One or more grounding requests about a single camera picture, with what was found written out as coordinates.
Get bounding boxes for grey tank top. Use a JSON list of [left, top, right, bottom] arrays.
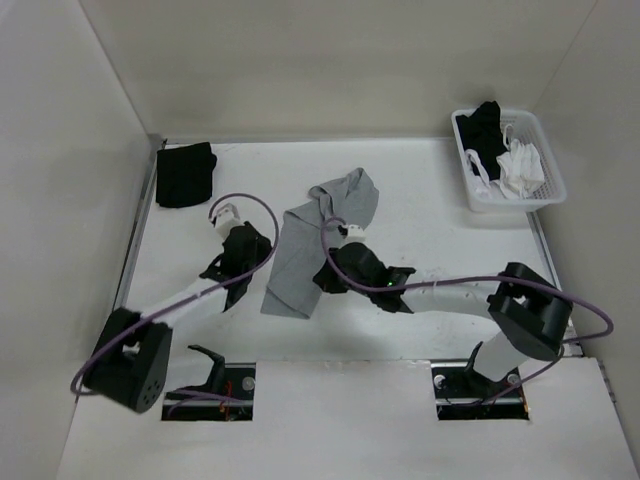
[[261, 168, 379, 319]]

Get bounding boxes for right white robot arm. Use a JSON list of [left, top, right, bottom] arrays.
[[313, 243, 573, 396]]

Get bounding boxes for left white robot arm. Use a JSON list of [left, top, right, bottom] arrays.
[[72, 222, 273, 413]]

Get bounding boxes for folded black tank top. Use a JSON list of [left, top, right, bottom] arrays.
[[155, 142, 217, 209]]

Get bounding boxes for black tank top in basket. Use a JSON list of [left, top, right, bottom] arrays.
[[456, 101, 507, 181]]

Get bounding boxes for white tank top in basket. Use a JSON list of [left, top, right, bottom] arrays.
[[465, 124, 545, 201]]

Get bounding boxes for white plastic basket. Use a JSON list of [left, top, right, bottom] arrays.
[[451, 107, 567, 213]]

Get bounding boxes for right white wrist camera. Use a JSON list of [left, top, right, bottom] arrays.
[[338, 224, 366, 243]]

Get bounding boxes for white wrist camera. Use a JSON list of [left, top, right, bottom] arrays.
[[209, 203, 243, 239], [338, 224, 366, 243]]

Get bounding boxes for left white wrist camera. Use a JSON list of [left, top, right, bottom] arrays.
[[209, 203, 243, 239]]

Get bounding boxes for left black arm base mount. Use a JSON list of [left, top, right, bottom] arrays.
[[161, 344, 257, 422]]

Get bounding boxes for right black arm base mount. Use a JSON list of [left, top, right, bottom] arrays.
[[431, 347, 529, 421]]

